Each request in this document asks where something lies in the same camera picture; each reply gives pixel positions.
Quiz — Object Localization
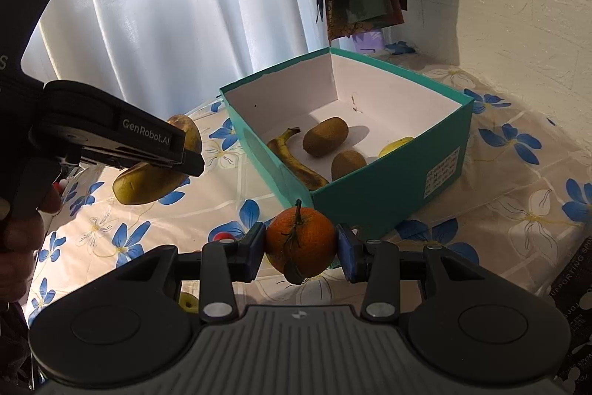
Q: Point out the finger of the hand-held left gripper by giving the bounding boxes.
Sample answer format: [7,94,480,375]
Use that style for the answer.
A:
[127,133,205,177]

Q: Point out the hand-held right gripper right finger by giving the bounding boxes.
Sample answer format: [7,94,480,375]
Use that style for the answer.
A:
[337,223,486,322]

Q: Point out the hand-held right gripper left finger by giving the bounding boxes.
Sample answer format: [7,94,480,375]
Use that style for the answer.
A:
[115,223,266,324]

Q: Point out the orange tangerine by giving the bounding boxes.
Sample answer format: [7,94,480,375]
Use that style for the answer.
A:
[265,200,337,285]

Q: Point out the curved spotted banana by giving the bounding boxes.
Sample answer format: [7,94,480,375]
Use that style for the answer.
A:
[113,114,203,206]

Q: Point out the teal cardboard box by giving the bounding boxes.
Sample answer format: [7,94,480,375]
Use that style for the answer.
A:
[219,47,475,238]

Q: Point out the brown kiwi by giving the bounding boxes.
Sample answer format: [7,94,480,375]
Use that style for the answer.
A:
[303,117,349,158]
[331,150,367,182]

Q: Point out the long spotted banana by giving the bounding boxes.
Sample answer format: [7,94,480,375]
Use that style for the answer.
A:
[267,127,330,192]

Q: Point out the person's left hand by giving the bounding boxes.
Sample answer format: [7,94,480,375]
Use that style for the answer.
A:
[0,191,63,301]

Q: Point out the white curtain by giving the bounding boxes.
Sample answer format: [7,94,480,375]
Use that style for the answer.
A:
[21,0,324,127]

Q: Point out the blue floral tablecloth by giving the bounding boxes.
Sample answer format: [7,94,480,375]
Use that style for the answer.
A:
[28,41,592,331]

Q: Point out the purple bag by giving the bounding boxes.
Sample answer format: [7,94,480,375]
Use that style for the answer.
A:
[351,29,384,53]

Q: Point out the dark printed bag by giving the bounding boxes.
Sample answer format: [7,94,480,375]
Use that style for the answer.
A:
[550,233,592,382]

